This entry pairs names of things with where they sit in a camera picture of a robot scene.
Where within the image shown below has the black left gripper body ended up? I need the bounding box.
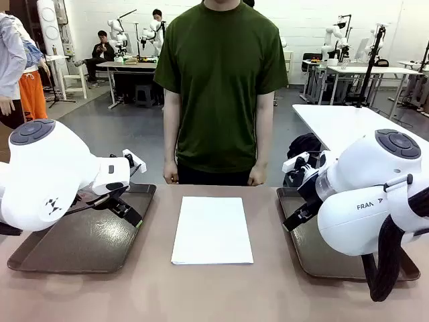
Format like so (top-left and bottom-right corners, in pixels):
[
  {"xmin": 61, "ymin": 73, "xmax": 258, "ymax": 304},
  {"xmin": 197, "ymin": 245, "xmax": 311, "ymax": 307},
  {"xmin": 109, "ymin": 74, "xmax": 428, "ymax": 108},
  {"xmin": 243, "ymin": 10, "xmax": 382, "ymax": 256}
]
[{"xmin": 88, "ymin": 182, "xmax": 133, "ymax": 213}]

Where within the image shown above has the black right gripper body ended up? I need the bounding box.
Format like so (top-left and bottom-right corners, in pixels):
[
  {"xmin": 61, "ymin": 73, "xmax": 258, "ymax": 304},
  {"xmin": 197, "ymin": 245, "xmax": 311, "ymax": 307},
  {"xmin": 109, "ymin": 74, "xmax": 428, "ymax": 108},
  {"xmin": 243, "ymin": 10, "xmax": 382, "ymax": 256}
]
[{"xmin": 296, "ymin": 166, "xmax": 323, "ymax": 205}]

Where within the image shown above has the white A4 paper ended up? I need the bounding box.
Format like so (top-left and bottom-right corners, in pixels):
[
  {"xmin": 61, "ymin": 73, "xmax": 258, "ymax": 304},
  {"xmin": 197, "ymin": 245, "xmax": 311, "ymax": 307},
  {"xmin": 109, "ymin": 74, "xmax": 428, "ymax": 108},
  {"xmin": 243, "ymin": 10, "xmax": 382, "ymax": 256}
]
[{"xmin": 170, "ymin": 196, "xmax": 255, "ymax": 266}]

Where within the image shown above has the person's right forearm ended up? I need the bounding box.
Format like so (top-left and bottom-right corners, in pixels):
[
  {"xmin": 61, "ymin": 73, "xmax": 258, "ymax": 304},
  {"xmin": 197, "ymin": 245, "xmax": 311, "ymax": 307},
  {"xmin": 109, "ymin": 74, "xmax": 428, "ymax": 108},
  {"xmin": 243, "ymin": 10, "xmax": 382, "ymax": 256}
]
[{"xmin": 163, "ymin": 89, "xmax": 182, "ymax": 164}]

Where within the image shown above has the person's left forearm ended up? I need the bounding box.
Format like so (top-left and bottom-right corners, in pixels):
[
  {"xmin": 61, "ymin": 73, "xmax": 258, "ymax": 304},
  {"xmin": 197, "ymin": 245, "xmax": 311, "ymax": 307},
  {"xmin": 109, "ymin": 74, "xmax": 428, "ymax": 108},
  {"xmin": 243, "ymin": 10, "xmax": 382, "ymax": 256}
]
[{"xmin": 253, "ymin": 91, "xmax": 276, "ymax": 168}]

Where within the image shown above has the person's left hand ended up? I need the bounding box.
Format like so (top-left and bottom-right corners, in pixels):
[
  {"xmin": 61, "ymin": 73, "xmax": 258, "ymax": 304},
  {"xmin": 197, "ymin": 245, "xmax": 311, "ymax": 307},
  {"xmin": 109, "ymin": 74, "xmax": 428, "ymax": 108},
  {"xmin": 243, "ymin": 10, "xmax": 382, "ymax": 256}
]
[{"xmin": 247, "ymin": 164, "xmax": 267, "ymax": 187}]

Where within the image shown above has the person's right hand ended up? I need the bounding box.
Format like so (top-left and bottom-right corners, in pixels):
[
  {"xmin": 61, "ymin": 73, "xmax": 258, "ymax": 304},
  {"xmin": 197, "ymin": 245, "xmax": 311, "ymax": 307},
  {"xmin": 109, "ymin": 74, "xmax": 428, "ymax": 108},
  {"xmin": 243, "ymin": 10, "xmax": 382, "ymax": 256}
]
[{"xmin": 162, "ymin": 160, "xmax": 180, "ymax": 185}]

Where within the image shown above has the brown plastic serving tray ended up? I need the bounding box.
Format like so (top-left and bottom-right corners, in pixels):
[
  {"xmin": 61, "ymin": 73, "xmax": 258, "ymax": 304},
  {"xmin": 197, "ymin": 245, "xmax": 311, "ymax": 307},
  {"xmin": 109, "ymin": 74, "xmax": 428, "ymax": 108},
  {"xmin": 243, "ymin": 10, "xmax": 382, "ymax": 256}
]
[
  {"xmin": 7, "ymin": 182, "xmax": 158, "ymax": 274},
  {"xmin": 276, "ymin": 186, "xmax": 421, "ymax": 282}
]

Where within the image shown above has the black cloth bag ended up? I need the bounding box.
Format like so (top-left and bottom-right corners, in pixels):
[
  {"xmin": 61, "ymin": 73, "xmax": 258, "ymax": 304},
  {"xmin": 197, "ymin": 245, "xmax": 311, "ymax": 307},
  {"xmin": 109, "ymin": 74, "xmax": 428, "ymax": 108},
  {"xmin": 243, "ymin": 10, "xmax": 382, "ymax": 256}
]
[{"xmin": 287, "ymin": 133, "xmax": 322, "ymax": 162}]

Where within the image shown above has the grey plastic stool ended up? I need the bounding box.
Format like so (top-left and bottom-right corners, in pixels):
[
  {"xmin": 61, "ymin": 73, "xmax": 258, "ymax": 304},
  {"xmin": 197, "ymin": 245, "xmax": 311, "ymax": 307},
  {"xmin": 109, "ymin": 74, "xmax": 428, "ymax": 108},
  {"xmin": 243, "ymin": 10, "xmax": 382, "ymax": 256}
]
[{"xmin": 135, "ymin": 84, "xmax": 156, "ymax": 108}]

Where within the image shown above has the black tripod stand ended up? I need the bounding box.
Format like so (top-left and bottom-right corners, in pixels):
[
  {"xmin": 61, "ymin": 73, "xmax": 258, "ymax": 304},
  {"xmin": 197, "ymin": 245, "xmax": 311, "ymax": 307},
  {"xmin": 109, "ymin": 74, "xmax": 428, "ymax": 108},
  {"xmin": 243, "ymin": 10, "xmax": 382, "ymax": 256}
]
[{"xmin": 46, "ymin": 68, "xmax": 76, "ymax": 109}]

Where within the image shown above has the small white background desk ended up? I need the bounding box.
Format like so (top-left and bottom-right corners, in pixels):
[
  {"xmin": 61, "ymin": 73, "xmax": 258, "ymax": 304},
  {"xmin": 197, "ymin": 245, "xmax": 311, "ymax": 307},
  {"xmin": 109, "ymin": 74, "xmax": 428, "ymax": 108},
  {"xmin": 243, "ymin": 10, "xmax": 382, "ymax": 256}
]
[{"xmin": 301, "ymin": 58, "xmax": 328, "ymax": 103}]

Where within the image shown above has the white wooden chair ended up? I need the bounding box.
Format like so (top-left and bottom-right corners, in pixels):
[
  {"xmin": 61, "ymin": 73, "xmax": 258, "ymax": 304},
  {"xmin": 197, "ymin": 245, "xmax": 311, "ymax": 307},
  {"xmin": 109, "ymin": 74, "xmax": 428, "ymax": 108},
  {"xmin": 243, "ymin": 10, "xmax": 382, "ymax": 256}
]
[{"xmin": 62, "ymin": 65, "xmax": 88, "ymax": 100}]

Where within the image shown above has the tall black pole stand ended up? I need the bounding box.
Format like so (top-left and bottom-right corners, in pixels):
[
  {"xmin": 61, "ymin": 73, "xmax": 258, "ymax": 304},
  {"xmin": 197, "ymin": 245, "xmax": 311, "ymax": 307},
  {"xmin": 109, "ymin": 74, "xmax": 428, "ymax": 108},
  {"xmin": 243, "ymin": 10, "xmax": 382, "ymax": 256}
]
[{"xmin": 355, "ymin": 26, "xmax": 386, "ymax": 109}]

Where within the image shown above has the grey background work table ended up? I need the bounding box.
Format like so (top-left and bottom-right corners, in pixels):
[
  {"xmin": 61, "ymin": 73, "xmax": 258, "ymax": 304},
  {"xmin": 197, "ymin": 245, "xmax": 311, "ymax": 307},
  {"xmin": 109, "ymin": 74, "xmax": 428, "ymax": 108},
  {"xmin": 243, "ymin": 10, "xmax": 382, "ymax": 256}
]
[{"xmin": 96, "ymin": 59, "xmax": 165, "ymax": 111}]

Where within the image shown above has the person in green t-shirt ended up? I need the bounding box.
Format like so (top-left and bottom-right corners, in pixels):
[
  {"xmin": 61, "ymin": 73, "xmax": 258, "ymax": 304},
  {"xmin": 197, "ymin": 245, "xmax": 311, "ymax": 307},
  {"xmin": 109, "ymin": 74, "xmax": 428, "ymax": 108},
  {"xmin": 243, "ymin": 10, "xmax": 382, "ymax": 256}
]
[{"xmin": 153, "ymin": 0, "xmax": 290, "ymax": 187}]

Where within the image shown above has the long white background table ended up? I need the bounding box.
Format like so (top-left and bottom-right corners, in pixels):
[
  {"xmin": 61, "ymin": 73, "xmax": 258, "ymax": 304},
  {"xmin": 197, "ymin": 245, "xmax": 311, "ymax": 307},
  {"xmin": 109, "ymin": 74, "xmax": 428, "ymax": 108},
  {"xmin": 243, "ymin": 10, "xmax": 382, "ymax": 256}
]
[{"xmin": 326, "ymin": 65, "xmax": 424, "ymax": 120}]

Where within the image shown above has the seated person in black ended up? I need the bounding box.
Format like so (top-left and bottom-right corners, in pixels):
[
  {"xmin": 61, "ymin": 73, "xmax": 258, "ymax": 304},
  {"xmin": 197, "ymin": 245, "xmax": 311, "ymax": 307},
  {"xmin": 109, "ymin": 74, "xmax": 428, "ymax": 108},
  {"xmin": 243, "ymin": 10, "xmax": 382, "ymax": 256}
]
[{"xmin": 75, "ymin": 30, "xmax": 117, "ymax": 90}]

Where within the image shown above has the background computer monitor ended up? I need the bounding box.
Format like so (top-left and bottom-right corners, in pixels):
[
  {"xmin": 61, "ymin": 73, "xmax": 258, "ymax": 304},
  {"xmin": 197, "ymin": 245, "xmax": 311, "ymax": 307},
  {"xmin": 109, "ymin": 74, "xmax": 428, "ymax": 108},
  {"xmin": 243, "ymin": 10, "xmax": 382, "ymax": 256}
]
[{"xmin": 355, "ymin": 38, "xmax": 369, "ymax": 61}]

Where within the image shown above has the small white side table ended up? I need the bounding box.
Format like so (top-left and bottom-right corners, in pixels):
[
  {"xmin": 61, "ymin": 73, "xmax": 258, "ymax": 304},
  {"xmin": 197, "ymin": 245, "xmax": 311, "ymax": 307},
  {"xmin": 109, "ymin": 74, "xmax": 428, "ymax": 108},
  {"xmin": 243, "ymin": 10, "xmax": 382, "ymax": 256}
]
[{"xmin": 43, "ymin": 53, "xmax": 70, "ymax": 98}]

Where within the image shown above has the thin pole with flat top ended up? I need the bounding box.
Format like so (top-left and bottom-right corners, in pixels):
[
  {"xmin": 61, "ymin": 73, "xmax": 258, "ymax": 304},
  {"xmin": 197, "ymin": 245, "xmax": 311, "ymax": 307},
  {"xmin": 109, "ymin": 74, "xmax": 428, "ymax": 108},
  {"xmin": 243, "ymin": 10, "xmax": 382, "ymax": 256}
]
[{"xmin": 133, "ymin": 21, "xmax": 141, "ymax": 58}]

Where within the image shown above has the mannequin in grey shirt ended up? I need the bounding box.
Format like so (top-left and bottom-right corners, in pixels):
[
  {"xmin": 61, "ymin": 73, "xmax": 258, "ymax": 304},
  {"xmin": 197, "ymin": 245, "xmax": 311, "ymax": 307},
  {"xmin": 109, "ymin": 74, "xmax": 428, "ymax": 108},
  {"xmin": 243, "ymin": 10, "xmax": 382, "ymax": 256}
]
[{"xmin": 0, "ymin": 11, "xmax": 28, "ymax": 130}]

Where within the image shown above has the tall white air conditioner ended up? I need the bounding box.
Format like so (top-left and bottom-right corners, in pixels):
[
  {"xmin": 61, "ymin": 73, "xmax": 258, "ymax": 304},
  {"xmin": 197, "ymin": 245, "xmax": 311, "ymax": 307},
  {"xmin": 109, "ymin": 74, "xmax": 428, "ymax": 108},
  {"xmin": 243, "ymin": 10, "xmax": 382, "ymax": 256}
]
[{"xmin": 36, "ymin": 0, "xmax": 65, "ymax": 56}]

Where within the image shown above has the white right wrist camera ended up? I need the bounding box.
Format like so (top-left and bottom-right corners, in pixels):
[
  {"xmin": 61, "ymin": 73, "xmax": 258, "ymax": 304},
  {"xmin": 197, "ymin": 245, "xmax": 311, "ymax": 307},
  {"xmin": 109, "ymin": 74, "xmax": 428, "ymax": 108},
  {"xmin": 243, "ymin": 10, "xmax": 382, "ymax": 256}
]
[{"xmin": 282, "ymin": 151, "xmax": 311, "ymax": 174}]

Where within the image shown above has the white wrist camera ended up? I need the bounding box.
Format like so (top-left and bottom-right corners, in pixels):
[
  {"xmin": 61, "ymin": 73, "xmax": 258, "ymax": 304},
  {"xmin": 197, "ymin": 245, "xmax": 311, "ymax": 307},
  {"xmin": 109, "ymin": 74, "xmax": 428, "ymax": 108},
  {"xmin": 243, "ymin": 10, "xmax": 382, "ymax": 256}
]
[
  {"xmin": 121, "ymin": 149, "xmax": 147, "ymax": 174},
  {"xmin": 282, "ymin": 151, "xmax": 311, "ymax": 174}
]

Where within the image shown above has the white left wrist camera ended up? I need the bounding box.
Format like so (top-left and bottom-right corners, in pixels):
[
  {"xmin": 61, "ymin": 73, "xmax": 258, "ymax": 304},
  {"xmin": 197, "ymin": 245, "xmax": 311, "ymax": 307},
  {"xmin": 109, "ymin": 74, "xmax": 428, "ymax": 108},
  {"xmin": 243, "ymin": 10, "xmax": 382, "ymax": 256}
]
[{"xmin": 121, "ymin": 149, "xmax": 147, "ymax": 174}]

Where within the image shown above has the black right arm cable sleeve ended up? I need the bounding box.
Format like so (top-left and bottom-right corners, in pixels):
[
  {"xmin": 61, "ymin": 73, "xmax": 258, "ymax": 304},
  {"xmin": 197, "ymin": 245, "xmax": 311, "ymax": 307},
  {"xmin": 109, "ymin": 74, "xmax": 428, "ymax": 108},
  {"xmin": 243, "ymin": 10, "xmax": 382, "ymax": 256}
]
[{"xmin": 363, "ymin": 193, "xmax": 429, "ymax": 302}]

